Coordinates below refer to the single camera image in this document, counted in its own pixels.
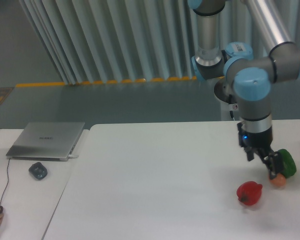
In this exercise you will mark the folding partition screen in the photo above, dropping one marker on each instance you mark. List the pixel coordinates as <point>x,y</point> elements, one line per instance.
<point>130,40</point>

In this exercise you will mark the brown egg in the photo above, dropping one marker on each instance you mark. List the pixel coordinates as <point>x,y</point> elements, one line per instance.
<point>279,181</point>

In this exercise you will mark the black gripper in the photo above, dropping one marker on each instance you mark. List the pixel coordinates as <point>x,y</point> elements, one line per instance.
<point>262,141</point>

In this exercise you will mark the silver closed laptop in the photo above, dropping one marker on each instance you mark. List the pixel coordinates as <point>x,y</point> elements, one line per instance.
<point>51,141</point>

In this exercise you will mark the red bell pepper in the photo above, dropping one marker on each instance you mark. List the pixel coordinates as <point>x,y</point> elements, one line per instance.
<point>249,193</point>

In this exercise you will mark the green bell pepper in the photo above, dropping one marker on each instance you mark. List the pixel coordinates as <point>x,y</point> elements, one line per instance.
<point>289,164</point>

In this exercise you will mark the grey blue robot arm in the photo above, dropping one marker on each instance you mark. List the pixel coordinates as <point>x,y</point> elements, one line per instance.
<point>247,81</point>

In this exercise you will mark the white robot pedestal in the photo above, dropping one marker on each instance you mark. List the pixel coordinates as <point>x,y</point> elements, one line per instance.
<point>229,109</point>

